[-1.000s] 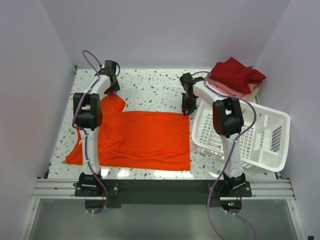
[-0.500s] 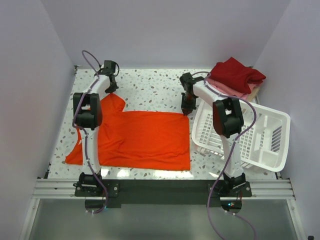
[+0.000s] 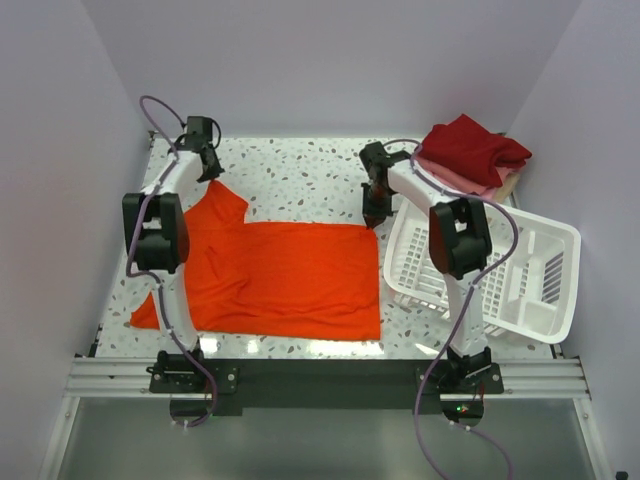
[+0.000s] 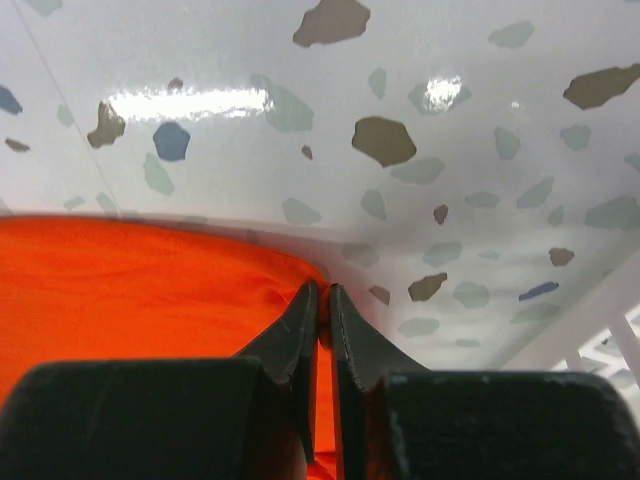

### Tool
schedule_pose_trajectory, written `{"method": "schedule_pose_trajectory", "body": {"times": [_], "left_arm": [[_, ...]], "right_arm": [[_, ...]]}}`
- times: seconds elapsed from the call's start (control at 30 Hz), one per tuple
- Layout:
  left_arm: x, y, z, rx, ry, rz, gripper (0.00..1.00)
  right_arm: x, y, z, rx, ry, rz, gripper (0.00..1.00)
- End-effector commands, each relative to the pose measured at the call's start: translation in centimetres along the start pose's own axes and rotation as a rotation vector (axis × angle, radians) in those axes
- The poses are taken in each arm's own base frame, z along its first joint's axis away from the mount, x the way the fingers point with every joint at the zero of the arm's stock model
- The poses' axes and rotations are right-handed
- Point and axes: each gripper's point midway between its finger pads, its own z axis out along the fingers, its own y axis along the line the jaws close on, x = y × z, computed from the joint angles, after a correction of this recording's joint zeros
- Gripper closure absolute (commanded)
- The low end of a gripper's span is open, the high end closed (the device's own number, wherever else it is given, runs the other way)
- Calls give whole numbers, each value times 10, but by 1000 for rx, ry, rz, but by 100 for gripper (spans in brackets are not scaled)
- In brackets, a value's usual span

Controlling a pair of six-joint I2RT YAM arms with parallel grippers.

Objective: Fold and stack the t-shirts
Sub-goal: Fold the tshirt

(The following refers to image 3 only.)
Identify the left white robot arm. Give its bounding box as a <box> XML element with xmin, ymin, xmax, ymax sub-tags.
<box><xmin>122</xmin><ymin>116</ymin><xmax>224</xmax><ymax>395</ymax></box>

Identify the dark red folded shirt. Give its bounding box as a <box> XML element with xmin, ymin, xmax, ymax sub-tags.
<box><xmin>418</xmin><ymin>114</ymin><xmax>532</xmax><ymax>188</ymax></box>

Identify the pink folded shirt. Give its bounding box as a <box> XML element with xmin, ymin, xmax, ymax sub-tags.
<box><xmin>416</xmin><ymin>152</ymin><xmax>532</xmax><ymax>198</ymax></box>

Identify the aluminium frame rail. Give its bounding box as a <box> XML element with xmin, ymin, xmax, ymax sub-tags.
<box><xmin>64</xmin><ymin>355</ymin><xmax>590</xmax><ymax>399</ymax></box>

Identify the orange t shirt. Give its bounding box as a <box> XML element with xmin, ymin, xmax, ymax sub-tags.
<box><xmin>131</xmin><ymin>181</ymin><xmax>381</xmax><ymax>341</ymax></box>

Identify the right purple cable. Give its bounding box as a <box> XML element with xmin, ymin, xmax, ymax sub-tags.
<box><xmin>382</xmin><ymin>138</ymin><xmax>521</xmax><ymax>480</ymax></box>

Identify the beige folded shirt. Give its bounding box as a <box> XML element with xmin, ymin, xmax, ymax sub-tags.
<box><xmin>492</xmin><ymin>173</ymin><xmax>521</xmax><ymax>204</ymax></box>

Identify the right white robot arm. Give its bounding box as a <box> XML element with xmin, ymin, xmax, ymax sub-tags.
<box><xmin>359</xmin><ymin>141</ymin><xmax>492</xmax><ymax>392</ymax></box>

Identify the white plastic laundry basket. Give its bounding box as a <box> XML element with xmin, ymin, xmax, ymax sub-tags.
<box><xmin>383</xmin><ymin>200</ymin><xmax>581</xmax><ymax>344</ymax></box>

